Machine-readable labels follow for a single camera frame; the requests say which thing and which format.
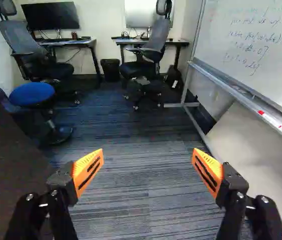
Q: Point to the dark door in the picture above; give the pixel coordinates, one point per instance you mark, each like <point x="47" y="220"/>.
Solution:
<point x="5" y="162"/>

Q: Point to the desk with black legs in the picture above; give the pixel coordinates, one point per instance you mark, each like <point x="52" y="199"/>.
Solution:
<point x="68" y="42"/>
<point x="178" y="42"/>

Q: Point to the black monitor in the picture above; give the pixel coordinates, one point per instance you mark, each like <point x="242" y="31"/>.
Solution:
<point x="50" y="15"/>

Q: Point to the white whiteboard on stand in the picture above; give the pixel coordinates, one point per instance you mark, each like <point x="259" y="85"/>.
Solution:
<point x="243" y="37"/>

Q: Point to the black mesh office chair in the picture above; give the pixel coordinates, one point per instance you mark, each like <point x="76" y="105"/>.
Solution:
<point x="155" y="37"/>
<point x="20" y="40"/>

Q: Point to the black bag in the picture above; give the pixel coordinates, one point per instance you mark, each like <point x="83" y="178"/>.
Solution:
<point x="173" y="77"/>

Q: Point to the black waste bin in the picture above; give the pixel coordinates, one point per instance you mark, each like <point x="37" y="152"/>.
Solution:
<point x="110" y="70"/>

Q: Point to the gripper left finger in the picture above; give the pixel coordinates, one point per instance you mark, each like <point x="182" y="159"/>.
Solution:
<point x="60" y="182"/>

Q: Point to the silver monitor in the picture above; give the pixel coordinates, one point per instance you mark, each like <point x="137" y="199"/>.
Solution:
<point x="138" y="12"/>

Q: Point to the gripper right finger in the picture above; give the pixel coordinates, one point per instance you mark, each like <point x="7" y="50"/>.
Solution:
<point x="233" y="185"/>

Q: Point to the blue round stool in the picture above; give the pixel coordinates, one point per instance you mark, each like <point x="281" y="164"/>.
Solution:
<point x="30" y="93"/>

